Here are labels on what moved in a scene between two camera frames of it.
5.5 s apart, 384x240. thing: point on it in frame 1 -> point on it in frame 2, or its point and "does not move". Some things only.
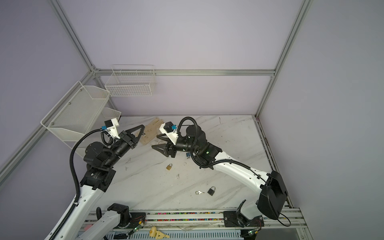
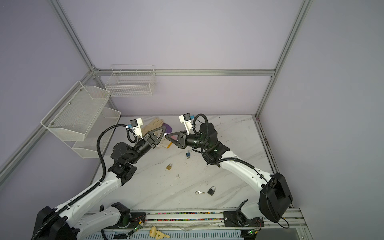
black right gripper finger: (163, 148) -> (181, 142)
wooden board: (151, 131) does not move
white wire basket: (131, 80) does not move
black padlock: (211, 192) does not move
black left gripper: (129, 138) -> (152, 136)
